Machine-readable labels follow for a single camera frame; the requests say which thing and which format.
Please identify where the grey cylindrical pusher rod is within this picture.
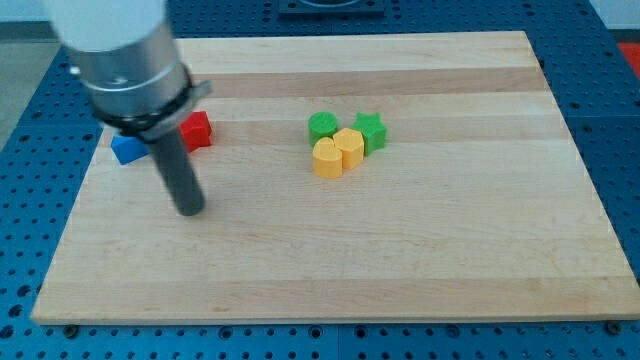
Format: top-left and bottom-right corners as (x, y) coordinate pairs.
(147, 129), (205, 216)

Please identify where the blue triangle block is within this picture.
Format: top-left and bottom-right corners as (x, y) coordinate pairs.
(110, 136), (148, 165)

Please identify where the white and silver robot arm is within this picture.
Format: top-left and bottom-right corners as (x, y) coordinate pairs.
(43, 0), (211, 216)

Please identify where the red block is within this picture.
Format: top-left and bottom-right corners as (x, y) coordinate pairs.
(179, 111), (213, 153)

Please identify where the green cylinder block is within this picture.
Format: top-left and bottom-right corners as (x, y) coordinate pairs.
(308, 112), (339, 147)

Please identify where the yellow heart block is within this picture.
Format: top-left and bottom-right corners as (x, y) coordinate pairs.
(312, 137), (343, 179)

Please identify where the yellow hexagon block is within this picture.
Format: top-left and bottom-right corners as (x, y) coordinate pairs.
(333, 128), (365, 169)

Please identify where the green star block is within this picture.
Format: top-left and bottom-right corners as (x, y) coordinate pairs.
(351, 112), (387, 156)

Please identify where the wooden board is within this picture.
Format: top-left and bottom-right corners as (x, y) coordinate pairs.
(32, 31), (639, 325)

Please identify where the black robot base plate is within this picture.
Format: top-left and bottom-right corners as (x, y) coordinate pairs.
(276, 0), (386, 17)

